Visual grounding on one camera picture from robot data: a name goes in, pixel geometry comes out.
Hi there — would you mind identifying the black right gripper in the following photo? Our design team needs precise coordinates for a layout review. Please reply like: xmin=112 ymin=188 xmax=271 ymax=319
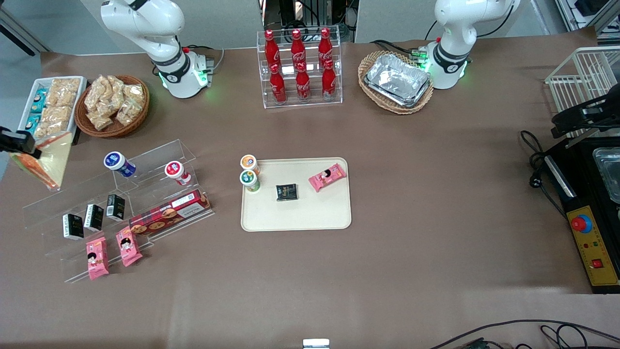
xmin=0 ymin=127 xmax=43 ymax=159

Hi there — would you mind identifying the triangular sandwich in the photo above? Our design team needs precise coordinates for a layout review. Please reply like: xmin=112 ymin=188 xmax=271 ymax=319
xmin=9 ymin=131 xmax=73 ymax=191

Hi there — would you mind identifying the beige plastic tray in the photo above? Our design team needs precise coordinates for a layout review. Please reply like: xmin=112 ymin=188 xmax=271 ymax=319
xmin=241 ymin=157 xmax=352 ymax=232

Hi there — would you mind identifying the black tray sealing machine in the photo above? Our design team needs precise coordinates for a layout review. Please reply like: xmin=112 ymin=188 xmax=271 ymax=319
xmin=542 ymin=138 xmax=620 ymax=295

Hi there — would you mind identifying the brown crisp snack packet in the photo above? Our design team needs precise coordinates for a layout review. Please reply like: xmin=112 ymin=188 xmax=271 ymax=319
xmin=33 ymin=123 xmax=69 ymax=142
xmin=48 ymin=78 xmax=82 ymax=106
xmin=41 ymin=105 xmax=74 ymax=128

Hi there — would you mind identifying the white rectangular snack box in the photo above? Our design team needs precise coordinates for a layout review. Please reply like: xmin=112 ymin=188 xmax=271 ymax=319
xmin=18 ymin=76 xmax=88 ymax=142

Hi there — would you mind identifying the large clear acrylic step shelf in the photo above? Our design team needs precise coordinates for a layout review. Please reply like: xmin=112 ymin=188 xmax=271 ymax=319
xmin=21 ymin=167 xmax=156 ymax=285

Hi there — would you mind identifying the clear bag of fried snacks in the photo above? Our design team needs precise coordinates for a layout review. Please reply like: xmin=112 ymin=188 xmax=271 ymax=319
xmin=115 ymin=100 xmax=141 ymax=127
xmin=86 ymin=111 xmax=115 ymax=132
xmin=124 ymin=83 xmax=145 ymax=105
xmin=84 ymin=78 xmax=110 ymax=110
xmin=100 ymin=75 xmax=126 ymax=113

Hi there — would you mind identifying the wicker basket with snack bags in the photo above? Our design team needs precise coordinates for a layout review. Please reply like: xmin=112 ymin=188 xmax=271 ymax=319
xmin=75 ymin=75 xmax=150 ymax=139

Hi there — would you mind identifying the blue cap yogurt bottle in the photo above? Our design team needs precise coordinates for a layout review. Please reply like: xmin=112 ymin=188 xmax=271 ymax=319
xmin=104 ymin=151 xmax=138 ymax=179

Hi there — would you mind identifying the small black drink carton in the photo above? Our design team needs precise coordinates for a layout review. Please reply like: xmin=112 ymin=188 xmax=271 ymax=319
xmin=62 ymin=213 xmax=85 ymax=241
xmin=106 ymin=194 xmax=126 ymax=222
xmin=84 ymin=204 xmax=105 ymax=232

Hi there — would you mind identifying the small clear acrylic step shelf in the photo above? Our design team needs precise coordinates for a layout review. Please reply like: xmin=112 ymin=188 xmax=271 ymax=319
xmin=112 ymin=139 xmax=215 ymax=239

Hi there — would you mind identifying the pink snack packet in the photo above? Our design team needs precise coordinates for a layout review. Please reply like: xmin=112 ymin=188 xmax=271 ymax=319
xmin=309 ymin=163 xmax=347 ymax=193
xmin=115 ymin=226 xmax=143 ymax=268
xmin=86 ymin=237 xmax=110 ymax=281

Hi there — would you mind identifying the red cap yogurt bottle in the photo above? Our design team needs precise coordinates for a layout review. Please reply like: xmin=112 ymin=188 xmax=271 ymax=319
xmin=164 ymin=160 xmax=193 ymax=187

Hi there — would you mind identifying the red cookie box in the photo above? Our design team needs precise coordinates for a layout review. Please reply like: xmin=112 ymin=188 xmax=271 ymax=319
xmin=129 ymin=190 xmax=213 ymax=237

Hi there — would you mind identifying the orange lid cup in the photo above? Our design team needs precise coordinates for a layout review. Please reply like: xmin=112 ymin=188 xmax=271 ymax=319
xmin=240 ymin=154 xmax=261 ymax=176

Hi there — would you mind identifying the green lid cup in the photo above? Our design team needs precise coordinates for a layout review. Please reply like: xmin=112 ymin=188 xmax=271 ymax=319
xmin=239 ymin=170 xmax=261 ymax=193

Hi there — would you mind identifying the red cola bottle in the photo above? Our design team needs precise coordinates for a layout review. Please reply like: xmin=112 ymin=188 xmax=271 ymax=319
xmin=269 ymin=63 xmax=288 ymax=104
xmin=264 ymin=30 xmax=281 ymax=69
xmin=318 ymin=27 xmax=334 ymax=66
xmin=294 ymin=62 xmax=311 ymax=102
xmin=290 ymin=29 xmax=307 ymax=68
xmin=321 ymin=59 xmax=338 ymax=100

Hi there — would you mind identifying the black square snack packet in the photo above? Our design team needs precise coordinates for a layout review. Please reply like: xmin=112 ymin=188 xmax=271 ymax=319
xmin=276 ymin=183 xmax=299 ymax=202

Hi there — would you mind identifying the clear acrylic bottle rack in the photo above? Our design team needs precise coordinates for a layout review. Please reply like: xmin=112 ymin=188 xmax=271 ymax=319
xmin=256 ymin=26 xmax=343 ymax=109

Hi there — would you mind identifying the black computer equipment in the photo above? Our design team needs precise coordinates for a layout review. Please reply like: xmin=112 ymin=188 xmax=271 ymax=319
xmin=261 ymin=0 xmax=360 ymax=31

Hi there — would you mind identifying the wicker basket with foil containers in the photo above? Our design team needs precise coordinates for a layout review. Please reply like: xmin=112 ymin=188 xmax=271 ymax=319
xmin=358 ymin=50 xmax=434 ymax=115

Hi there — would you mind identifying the aluminium foil container stack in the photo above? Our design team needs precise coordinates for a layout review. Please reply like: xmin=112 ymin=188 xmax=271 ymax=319
xmin=364 ymin=53 xmax=432 ymax=109

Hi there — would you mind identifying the silver metal sealer bar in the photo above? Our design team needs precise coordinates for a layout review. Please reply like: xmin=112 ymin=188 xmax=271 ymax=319
xmin=544 ymin=155 xmax=577 ymax=198

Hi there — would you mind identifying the grey metal shelving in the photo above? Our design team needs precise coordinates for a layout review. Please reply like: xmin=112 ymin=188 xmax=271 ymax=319
xmin=554 ymin=0 xmax=620 ymax=47

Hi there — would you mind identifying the steel food container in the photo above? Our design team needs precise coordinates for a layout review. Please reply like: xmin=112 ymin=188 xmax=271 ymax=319
xmin=591 ymin=147 xmax=620 ymax=205

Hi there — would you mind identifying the dark aluminium frame bar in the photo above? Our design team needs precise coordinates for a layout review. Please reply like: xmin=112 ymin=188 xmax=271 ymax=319
xmin=0 ymin=7 xmax=50 ymax=57

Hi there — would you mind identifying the grey cable at arm base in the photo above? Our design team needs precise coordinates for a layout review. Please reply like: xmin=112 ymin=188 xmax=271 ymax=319
xmin=183 ymin=45 xmax=226 ymax=74

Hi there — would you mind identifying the black cable at arm base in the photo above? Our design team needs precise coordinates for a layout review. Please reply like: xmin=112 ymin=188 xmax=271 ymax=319
xmin=370 ymin=39 xmax=428 ymax=57

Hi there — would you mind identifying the black power cable with plug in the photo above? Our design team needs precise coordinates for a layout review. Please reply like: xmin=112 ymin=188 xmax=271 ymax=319
xmin=520 ymin=129 xmax=568 ymax=220

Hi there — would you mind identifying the long black floor cable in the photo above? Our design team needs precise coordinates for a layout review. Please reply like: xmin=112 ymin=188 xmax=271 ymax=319
xmin=428 ymin=318 xmax=620 ymax=349

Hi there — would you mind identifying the white wire rack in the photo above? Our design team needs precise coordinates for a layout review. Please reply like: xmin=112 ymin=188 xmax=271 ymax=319
xmin=544 ymin=46 xmax=620 ymax=137

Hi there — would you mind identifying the looped black floor cable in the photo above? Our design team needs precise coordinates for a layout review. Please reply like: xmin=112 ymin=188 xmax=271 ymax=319
xmin=540 ymin=324 xmax=599 ymax=349

